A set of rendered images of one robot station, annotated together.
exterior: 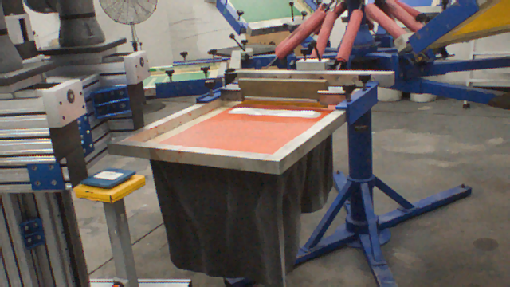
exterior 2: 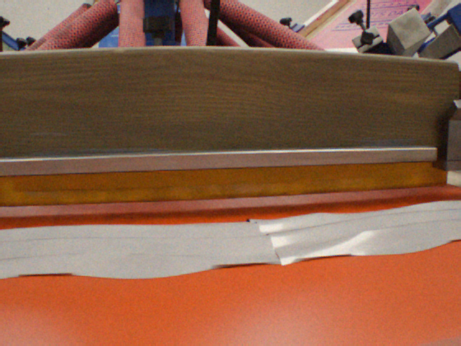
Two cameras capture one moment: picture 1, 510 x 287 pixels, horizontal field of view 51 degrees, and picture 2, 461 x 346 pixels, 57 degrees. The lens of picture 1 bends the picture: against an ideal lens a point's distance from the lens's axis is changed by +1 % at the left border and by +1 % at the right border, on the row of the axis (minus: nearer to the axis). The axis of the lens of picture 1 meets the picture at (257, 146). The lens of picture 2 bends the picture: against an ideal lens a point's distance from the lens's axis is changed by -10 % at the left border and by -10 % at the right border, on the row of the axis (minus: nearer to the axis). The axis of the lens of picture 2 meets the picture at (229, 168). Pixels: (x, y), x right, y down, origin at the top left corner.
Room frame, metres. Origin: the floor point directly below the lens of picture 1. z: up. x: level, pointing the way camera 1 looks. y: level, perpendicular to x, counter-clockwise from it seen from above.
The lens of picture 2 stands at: (1.67, 0.10, 1.03)
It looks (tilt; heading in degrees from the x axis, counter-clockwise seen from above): 10 degrees down; 317
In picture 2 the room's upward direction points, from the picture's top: straight up
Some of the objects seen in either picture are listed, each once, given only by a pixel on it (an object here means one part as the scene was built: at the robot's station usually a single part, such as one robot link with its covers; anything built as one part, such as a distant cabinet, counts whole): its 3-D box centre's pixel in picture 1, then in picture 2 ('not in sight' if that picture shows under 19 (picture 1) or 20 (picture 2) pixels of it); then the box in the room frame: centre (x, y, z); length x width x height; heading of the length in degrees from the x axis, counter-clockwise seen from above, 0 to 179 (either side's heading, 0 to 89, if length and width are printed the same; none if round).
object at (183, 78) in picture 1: (174, 60); not in sight; (2.63, 0.37, 1.05); 1.08 x 0.61 x 0.23; 89
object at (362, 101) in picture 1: (357, 103); not in sight; (1.78, -0.36, 0.98); 0.30 x 0.05 x 0.07; 149
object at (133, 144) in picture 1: (254, 118); not in sight; (1.71, 0.00, 0.97); 0.79 x 0.58 x 0.04; 149
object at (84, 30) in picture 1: (80, 28); not in sight; (1.82, 0.55, 1.31); 0.15 x 0.15 x 0.10
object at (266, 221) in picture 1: (214, 218); not in sight; (1.46, 0.15, 0.74); 0.45 x 0.03 x 0.43; 59
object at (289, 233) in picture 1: (308, 195); not in sight; (1.56, -0.15, 0.74); 0.46 x 0.04 x 0.42; 149
